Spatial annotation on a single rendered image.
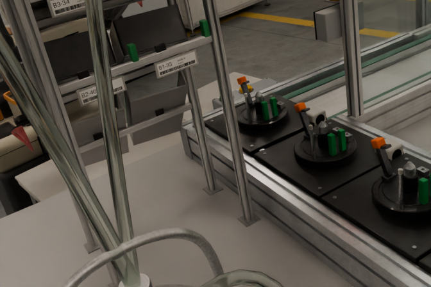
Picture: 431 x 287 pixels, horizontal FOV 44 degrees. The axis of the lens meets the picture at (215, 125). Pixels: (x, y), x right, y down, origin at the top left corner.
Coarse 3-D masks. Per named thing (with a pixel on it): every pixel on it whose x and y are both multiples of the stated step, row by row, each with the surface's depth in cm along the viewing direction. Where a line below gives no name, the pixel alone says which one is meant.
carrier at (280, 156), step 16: (320, 128) 118; (336, 128) 124; (352, 128) 130; (288, 144) 128; (304, 144) 123; (320, 144) 120; (336, 144) 120; (352, 144) 119; (368, 144) 122; (400, 144) 116; (272, 160) 123; (288, 160) 122; (304, 160) 118; (320, 160) 116; (336, 160) 115; (352, 160) 117; (368, 160) 116; (288, 176) 116; (304, 176) 115; (320, 176) 114; (336, 176) 113; (352, 176) 112; (320, 192) 109
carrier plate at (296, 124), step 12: (264, 96) 155; (276, 96) 154; (240, 108) 151; (288, 108) 145; (216, 120) 147; (288, 120) 139; (300, 120) 138; (216, 132) 142; (240, 132) 138; (252, 132) 137; (264, 132) 136; (276, 132) 135; (288, 132) 134; (300, 132) 135; (252, 144) 131; (264, 144) 130; (252, 156) 129
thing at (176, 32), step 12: (144, 12) 102; (156, 12) 102; (168, 12) 103; (120, 24) 101; (132, 24) 101; (144, 24) 102; (156, 24) 102; (168, 24) 103; (180, 24) 103; (120, 36) 101; (132, 36) 101; (144, 36) 102; (156, 36) 102; (168, 36) 103; (180, 36) 103; (120, 48) 102; (144, 48) 102; (120, 60) 108
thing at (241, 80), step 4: (244, 76) 144; (240, 80) 144; (244, 80) 144; (240, 84) 144; (244, 84) 143; (244, 88) 144; (244, 92) 144; (248, 92) 145; (248, 96) 145; (248, 100) 145
